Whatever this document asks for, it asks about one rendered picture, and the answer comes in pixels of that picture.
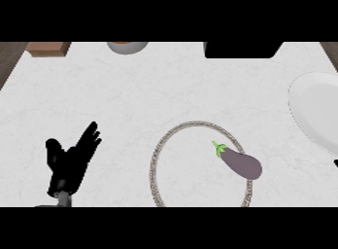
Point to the round white placemat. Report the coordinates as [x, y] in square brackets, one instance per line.
[200, 168]

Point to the grey bowl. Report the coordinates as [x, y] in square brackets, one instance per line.
[127, 47]

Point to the black appliance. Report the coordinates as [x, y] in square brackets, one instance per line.
[243, 50]

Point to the brown wooden block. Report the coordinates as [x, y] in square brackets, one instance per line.
[49, 48]

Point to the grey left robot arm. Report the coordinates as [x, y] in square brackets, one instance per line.
[61, 199]

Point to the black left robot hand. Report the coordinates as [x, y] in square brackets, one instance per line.
[71, 162]

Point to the white plate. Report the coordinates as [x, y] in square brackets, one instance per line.
[323, 113]

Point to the purple eggplant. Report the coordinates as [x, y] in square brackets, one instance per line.
[242, 162]

